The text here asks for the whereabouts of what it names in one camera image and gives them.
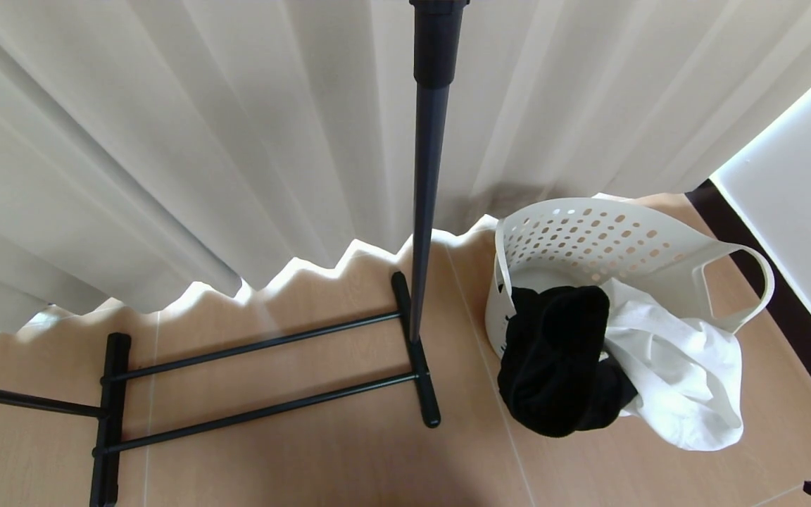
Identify beige curtain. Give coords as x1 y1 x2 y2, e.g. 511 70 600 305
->
0 0 811 335

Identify black clothes rack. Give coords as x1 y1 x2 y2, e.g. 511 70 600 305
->
0 0 470 507

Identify black shorts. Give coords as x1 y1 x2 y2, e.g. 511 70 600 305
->
497 285 639 438

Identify white garment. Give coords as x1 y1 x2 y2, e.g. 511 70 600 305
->
599 277 744 451

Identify white laundry basket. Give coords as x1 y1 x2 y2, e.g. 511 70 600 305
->
484 197 776 360

